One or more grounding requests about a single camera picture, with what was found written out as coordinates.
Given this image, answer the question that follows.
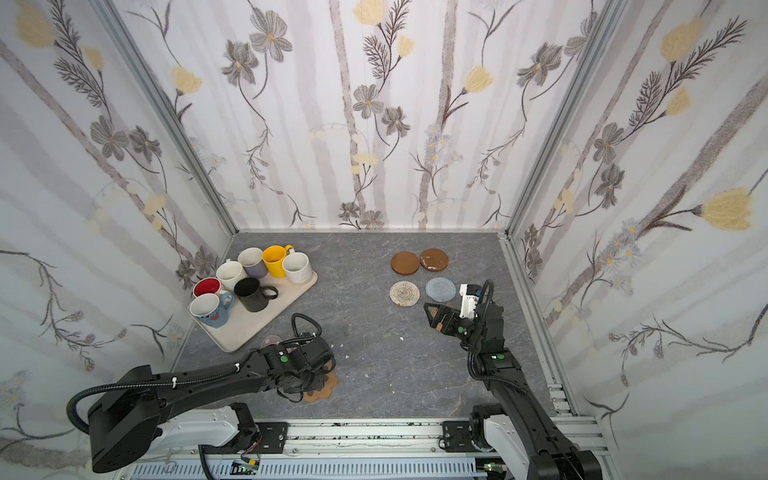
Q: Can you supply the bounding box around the brown paw coaster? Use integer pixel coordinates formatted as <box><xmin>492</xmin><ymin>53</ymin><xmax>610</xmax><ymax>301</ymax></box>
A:
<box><xmin>303</xmin><ymin>372</ymin><xmax>338</xmax><ymax>403</ymax></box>

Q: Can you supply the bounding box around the blue grey woven coaster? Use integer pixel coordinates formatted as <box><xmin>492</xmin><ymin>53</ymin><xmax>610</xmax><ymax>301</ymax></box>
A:
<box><xmin>425</xmin><ymin>277</ymin><xmax>458</xmax><ymax>303</ymax></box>

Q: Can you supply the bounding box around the woven multicolour round coaster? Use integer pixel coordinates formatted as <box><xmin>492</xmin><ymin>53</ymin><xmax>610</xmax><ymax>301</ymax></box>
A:
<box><xmin>389</xmin><ymin>281</ymin><xmax>420</xmax><ymax>307</ymax></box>

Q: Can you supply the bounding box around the dark brown glossy coaster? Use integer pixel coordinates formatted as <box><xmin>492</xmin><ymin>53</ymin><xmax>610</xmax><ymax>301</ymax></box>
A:
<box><xmin>419</xmin><ymin>248</ymin><xmax>450</xmax><ymax>272</ymax></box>

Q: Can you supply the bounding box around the brown cork round coaster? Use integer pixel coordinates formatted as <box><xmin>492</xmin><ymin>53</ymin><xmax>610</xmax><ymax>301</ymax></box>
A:
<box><xmin>390</xmin><ymin>251</ymin><xmax>421</xmax><ymax>276</ymax></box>

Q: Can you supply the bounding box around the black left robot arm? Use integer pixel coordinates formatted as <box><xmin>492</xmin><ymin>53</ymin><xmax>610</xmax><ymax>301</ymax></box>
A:
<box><xmin>67</xmin><ymin>337</ymin><xmax>335</xmax><ymax>474</ymax></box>

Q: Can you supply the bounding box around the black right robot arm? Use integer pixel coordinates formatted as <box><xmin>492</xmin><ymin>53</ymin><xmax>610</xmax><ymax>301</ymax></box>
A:
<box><xmin>424</xmin><ymin>299</ymin><xmax>603</xmax><ymax>479</ymax></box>

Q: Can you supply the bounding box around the pink flower coaster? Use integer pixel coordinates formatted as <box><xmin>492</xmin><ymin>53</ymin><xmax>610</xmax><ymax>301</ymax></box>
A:
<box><xmin>261</xmin><ymin>335</ymin><xmax>283</xmax><ymax>348</ymax></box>

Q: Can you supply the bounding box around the white speckled cup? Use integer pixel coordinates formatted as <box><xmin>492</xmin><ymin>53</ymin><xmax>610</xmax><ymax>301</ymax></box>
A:
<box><xmin>282</xmin><ymin>250</ymin><xmax>314</xmax><ymax>285</ymax></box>

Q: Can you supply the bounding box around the beige serving tray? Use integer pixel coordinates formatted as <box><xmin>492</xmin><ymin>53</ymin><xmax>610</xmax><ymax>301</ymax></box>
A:
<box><xmin>187</xmin><ymin>271</ymin><xmax>318</xmax><ymax>353</ymax></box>

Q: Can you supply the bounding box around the black ceramic mug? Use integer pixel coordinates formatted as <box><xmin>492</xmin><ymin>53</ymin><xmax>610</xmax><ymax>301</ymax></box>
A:
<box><xmin>234</xmin><ymin>277</ymin><xmax>279</xmax><ymax>313</ymax></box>

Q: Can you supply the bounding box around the yellow mug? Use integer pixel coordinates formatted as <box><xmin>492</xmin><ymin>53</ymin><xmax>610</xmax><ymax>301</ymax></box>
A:
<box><xmin>262</xmin><ymin>245</ymin><xmax>294</xmax><ymax>278</ymax></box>

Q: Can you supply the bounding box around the lavender mug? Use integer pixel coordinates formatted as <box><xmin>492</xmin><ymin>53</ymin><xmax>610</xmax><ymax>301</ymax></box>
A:
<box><xmin>237</xmin><ymin>247</ymin><xmax>268</xmax><ymax>279</ymax></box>

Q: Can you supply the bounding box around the plain white mug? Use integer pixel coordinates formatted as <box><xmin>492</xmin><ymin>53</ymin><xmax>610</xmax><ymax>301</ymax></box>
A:
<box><xmin>216</xmin><ymin>259</ymin><xmax>248</xmax><ymax>292</ymax></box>

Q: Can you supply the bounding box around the white mug red inside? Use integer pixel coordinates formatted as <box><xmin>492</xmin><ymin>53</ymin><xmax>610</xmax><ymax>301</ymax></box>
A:
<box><xmin>192</xmin><ymin>277</ymin><xmax>223</xmax><ymax>298</ymax></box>

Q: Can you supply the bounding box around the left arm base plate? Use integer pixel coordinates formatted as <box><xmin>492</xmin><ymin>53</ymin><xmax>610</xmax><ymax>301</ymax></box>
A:
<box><xmin>203</xmin><ymin>422</ymin><xmax>289</xmax><ymax>456</ymax></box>

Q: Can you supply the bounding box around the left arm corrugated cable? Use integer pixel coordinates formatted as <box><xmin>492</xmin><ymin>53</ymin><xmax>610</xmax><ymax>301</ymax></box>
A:
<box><xmin>65</xmin><ymin>359</ymin><xmax>253</xmax><ymax>436</ymax></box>

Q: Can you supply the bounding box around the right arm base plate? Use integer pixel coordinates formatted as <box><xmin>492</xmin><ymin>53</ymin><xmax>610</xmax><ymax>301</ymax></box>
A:
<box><xmin>438</xmin><ymin>420</ymin><xmax>479</xmax><ymax>453</ymax></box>

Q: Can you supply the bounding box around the white mug blue handle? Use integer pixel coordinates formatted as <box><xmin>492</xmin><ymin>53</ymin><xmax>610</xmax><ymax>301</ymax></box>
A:
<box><xmin>187</xmin><ymin>292</ymin><xmax>235</xmax><ymax>328</ymax></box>

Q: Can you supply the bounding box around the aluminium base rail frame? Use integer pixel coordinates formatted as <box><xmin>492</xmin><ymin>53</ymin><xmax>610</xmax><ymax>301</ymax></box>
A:
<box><xmin>114</xmin><ymin>417</ymin><xmax>620</xmax><ymax>479</ymax></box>

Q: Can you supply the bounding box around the aluminium corner post left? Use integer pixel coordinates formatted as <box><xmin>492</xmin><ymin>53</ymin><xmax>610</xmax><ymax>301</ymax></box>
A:
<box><xmin>89</xmin><ymin>0</ymin><xmax>239</xmax><ymax>237</ymax></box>

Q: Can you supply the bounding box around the aluminium corner post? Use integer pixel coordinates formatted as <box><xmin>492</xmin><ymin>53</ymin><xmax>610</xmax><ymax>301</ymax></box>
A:
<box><xmin>89</xmin><ymin>0</ymin><xmax>239</xmax><ymax>237</ymax></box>
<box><xmin>504</xmin><ymin>0</ymin><xmax>629</xmax><ymax>238</ymax></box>

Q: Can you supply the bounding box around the aluminium corner post right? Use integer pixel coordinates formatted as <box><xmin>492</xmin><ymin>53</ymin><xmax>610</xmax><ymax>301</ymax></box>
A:
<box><xmin>504</xmin><ymin>0</ymin><xmax>629</xmax><ymax>238</ymax></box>

